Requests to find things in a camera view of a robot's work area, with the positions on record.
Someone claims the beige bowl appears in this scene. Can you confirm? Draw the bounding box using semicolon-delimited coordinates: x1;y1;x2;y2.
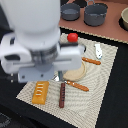
121;7;128;30

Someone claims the round beige plate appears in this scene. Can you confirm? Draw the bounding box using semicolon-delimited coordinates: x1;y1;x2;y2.
63;62;86;81

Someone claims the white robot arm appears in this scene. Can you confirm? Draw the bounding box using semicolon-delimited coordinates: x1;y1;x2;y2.
0;0;85;83

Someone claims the brown toy sausage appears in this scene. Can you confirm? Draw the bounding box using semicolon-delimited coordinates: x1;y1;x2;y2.
59;83;65;108

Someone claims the orange toy bread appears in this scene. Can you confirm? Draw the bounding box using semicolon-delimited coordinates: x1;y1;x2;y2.
32;81;49;104

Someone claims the small grey saucepan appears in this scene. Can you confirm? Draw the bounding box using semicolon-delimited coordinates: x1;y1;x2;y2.
61;3;80;21

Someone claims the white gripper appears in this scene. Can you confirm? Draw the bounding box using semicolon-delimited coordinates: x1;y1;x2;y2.
0;33;85;83

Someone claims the woven beige placemat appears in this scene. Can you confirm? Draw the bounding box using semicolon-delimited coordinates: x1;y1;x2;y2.
15;32;119;128

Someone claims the wooden handled knife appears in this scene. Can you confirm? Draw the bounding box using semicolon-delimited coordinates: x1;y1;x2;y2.
82;57;101;65

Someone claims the large grey pot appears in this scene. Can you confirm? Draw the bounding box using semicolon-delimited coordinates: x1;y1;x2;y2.
84;0;107;26

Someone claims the wooden handled fork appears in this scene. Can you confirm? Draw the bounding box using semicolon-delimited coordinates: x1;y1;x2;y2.
52;75;89;92

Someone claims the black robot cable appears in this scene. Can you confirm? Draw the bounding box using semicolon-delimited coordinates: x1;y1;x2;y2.
0;75;16;83

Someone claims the red toy tomato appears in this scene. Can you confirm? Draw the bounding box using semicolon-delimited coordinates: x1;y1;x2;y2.
67;33;78;43

